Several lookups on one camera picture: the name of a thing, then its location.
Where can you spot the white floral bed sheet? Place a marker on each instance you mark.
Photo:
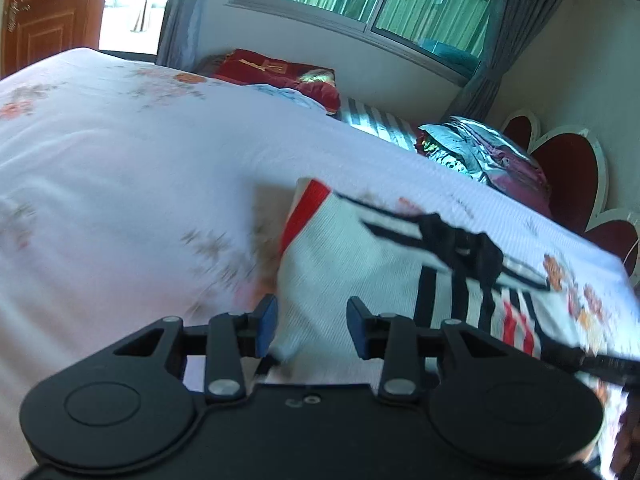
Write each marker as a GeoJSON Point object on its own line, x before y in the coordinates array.
{"type": "Point", "coordinates": [131, 191]}

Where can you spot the person's right hand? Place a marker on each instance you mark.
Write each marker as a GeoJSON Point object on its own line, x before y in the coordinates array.
{"type": "Point", "coordinates": [625, 460]}

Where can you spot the grey curtain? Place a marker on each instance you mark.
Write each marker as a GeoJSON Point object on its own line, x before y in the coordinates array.
{"type": "Point", "coordinates": [512, 26]}

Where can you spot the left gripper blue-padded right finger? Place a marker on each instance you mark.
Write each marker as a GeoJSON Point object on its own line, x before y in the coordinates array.
{"type": "Point", "coordinates": [393, 339]}

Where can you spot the red gold embroidered pillow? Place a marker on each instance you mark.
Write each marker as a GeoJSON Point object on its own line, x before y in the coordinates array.
{"type": "Point", "coordinates": [249, 67]}

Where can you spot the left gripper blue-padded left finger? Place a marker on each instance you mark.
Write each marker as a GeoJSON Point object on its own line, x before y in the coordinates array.
{"type": "Point", "coordinates": [230, 338]}

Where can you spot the brown wooden door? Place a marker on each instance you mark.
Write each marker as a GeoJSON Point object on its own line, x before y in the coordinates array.
{"type": "Point", "coordinates": [36, 29]}

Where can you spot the red black white striped sweater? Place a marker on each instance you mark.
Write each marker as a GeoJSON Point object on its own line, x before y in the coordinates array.
{"type": "Point", "coordinates": [415, 265]}

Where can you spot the black white striped cushion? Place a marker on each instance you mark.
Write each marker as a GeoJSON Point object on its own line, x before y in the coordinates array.
{"type": "Point", "coordinates": [379, 123]}

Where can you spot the red heart-shaped headboard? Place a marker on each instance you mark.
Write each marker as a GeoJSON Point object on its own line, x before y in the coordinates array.
{"type": "Point", "coordinates": [574, 164]}

